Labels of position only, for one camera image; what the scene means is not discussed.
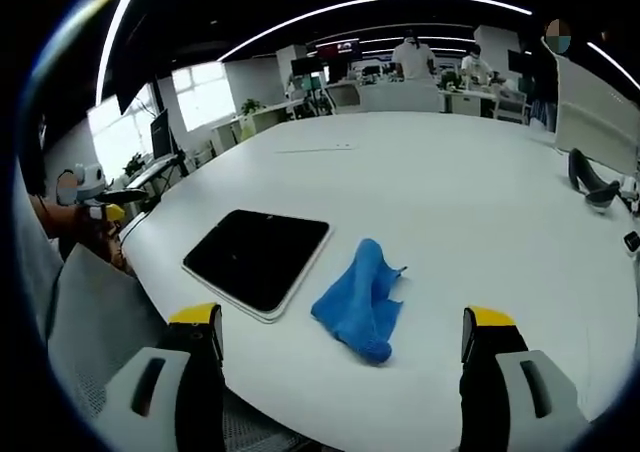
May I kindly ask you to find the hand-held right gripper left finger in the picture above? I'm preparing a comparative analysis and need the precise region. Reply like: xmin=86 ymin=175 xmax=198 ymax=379
xmin=102 ymin=301 xmax=227 ymax=452

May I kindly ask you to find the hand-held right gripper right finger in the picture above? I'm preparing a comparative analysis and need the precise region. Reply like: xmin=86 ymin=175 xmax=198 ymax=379
xmin=457 ymin=305 xmax=595 ymax=452

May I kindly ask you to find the dark mirror with white frame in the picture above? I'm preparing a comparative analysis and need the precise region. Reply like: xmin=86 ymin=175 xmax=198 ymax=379
xmin=181 ymin=208 xmax=334 ymax=325

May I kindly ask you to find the blue cleaning cloth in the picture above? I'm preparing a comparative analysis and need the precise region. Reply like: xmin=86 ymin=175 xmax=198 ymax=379
xmin=310 ymin=238 xmax=408 ymax=369

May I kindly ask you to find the black computer monitor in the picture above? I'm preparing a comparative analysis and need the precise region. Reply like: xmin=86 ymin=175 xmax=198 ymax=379
xmin=149 ymin=108 xmax=175 ymax=161

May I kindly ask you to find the grey mesh office chair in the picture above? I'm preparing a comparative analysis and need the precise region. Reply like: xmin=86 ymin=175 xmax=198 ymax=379
xmin=47 ymin=243 xmax=306 ymax=452

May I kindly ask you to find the person's grey shirt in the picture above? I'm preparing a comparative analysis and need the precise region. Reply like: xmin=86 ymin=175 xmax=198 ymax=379
xmin=12 ymin=159 xmax=67 ymax=333

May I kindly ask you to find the long ceiling light strip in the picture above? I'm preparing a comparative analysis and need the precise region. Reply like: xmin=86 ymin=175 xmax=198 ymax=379
xmin=217 ymin=0 xmax=533 ymax=63
xmin=94 ymin=0 xmax=151 ymax=104

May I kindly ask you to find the black monitor on stand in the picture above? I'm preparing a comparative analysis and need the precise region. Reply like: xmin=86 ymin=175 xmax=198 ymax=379
xmin=290 ymin=57 xmax=322 ymax=77

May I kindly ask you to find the grey chair backrest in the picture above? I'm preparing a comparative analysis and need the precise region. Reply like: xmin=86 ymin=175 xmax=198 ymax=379
xmin=553 ymin=54 xmax=640 ymax=177

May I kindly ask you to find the white desk partition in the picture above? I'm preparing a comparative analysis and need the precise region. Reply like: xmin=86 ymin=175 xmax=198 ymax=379
xmin=358 ymin=78 xmax=442 ymax=115

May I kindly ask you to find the black curved handle object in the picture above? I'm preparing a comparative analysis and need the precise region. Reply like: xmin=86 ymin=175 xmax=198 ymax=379
xmin=567 ymin=147 xmax=624 ymax=210

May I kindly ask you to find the wall display screen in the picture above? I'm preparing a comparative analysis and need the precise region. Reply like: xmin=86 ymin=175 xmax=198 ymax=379
xmin=314 ymin=41 xmax=362 ymax=57

